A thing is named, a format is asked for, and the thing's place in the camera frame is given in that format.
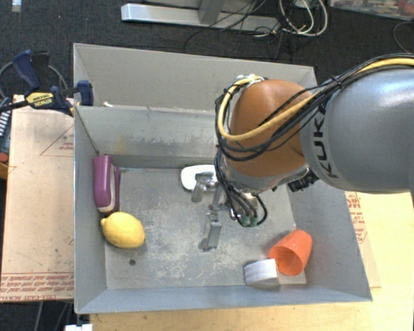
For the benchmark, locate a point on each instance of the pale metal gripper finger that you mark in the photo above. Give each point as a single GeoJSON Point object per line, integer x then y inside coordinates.
{"type": "Point", "coordinates": [213, 234]}
{"type": "Point", "coordinates": [199, 188]}

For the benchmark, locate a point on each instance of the white oval dish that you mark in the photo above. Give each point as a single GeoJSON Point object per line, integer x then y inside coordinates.
{"type": "Point", "coordinates": [189, 177]}

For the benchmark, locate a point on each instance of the grey metal bin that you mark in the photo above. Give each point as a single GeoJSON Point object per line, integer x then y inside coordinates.
{"type": "Point", "coordinates": [175, 249]}

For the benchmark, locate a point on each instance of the white ribbed block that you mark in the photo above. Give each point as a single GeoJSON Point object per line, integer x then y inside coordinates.
{"type": "Point", "coordinates": [261, 270]}

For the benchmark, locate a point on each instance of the orange plastic cup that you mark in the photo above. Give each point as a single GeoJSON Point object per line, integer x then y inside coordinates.
{"type": "Point", "coordinates": [292, 252]}

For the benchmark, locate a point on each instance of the yellow lemon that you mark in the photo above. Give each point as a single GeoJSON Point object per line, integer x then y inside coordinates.
{"type": "Point", "coordinates": [124, 230]}

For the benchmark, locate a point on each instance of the black cylinder on white bracket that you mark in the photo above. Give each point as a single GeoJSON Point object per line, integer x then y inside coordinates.
{"type": "Point", "coordinates": [302, 182]}

